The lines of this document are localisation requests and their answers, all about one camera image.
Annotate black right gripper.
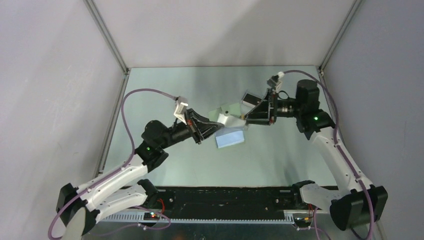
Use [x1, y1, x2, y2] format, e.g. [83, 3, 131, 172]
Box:
[243, 88, 303, 126]

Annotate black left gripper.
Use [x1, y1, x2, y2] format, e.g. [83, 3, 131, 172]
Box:
[159, 108, 224, 150]

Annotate clear plastic card box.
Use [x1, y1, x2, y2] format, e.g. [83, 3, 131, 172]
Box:
[241, 91, 263, 108]

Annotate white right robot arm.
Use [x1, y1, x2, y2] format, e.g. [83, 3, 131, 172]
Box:
[243, 79, 388, 231]

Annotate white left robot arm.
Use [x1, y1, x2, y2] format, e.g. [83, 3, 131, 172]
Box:
[55, 108, 224, 235]

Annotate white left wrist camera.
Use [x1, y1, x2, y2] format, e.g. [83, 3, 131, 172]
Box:
[173, 96, 189, 125]

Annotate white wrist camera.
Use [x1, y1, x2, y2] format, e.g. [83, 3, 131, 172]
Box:
[173, 96, 189, 125]
[266, 71, 285, 93]

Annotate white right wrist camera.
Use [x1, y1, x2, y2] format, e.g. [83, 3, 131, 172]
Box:
[266, 71, 285, 93]

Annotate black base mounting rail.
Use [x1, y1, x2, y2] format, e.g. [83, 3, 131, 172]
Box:
[141, 186, 313, 220]

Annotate right aluminium frame post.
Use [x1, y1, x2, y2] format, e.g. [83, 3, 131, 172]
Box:
[317, 0, 365, 78]

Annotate aluminium frame post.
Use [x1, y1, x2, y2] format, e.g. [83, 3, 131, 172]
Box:
[83, 0, 129, 75]
[317, 0, 365, 78]

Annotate white slotted cable duct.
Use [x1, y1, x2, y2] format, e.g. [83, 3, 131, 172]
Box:
[101, 211, 295, 224]

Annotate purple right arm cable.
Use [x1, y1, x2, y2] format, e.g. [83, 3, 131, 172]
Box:
[283, 69, 377, 240]

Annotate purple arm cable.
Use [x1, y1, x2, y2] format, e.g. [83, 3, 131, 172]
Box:
[283, 69, 377, 240]
[47, 88, 181, 240]

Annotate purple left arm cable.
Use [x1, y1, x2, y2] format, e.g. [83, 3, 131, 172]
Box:
[47, 88, 181, 240]

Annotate left aluminium frame post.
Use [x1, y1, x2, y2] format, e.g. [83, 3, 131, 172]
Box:
[83, 0, 129, 75]

